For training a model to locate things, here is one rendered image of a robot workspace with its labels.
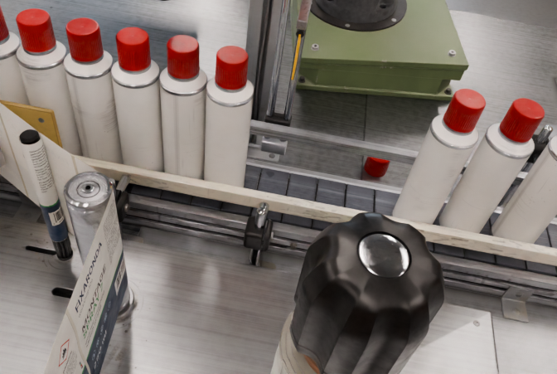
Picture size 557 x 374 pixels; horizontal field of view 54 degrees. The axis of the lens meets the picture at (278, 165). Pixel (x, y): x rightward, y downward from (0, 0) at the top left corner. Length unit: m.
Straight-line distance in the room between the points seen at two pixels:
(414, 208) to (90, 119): 0.39
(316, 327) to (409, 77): 0.69
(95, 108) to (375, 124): 0.46
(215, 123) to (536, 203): 0.37
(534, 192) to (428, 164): 0.13
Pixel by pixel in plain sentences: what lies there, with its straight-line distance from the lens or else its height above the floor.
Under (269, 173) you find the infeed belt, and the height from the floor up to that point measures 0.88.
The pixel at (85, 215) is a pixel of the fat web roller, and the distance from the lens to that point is 0.46.
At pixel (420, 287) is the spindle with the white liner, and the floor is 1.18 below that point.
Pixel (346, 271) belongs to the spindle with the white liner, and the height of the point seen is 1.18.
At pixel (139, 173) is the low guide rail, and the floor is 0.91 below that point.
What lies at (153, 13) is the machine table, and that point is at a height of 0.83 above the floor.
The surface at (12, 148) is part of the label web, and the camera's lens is 0.61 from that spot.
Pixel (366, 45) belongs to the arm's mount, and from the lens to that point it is 0.95.
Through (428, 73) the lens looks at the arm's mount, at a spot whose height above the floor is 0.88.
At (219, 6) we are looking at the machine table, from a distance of 1.13.
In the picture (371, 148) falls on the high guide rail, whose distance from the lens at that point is 0.67.
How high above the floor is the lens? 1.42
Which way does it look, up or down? 47 degrees down
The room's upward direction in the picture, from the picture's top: 10 degrees clockwise
